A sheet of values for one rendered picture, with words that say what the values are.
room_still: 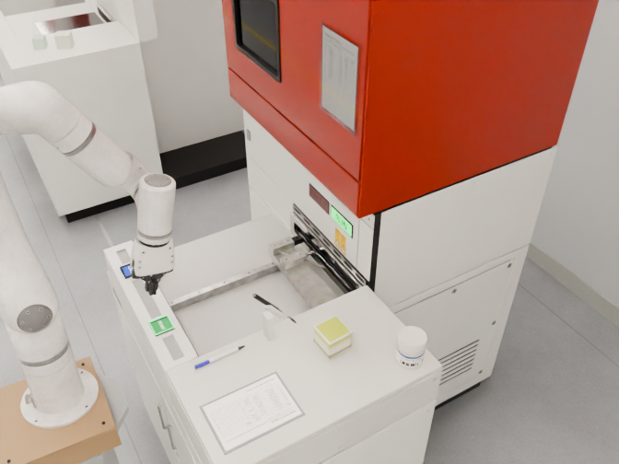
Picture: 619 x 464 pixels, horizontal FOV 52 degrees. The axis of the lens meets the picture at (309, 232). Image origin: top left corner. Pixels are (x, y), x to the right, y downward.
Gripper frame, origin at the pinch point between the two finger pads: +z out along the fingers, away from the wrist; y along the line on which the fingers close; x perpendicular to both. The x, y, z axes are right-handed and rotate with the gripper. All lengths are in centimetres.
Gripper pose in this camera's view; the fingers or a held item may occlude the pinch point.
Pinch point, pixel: (151, 285)
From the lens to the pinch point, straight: 167.7
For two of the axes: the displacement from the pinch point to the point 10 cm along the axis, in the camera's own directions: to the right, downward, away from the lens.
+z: -1.8, 8.2, 5.4
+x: 5.0, 5.5, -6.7
